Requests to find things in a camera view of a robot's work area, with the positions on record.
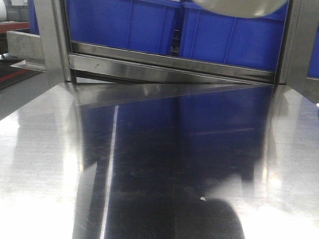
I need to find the left blue storage crate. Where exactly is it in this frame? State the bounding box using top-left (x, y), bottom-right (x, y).
top-left (66, 0), bottom-right (181, 55)

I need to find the blue storage crate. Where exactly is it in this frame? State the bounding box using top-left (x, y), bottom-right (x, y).
top-left (66, 0), bottom-right (181, 55)
top-left (179, 1), bottom-right (288, 71)

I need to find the right blue storage crate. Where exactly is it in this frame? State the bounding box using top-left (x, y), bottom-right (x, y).
top-left (179, 1), bottom-right (288, 71)

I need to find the far left blue crate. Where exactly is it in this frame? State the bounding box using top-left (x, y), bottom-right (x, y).
top-left (28, 0), bottom-right (39, 35)

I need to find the far right blue crate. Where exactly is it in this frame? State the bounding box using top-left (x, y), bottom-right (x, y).
top-left (307, 0), bottom-right (319, 80)

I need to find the stainless steel shelf frame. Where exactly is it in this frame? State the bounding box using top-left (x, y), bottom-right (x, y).
top-left (7, 0), bottom-right (319, 103)

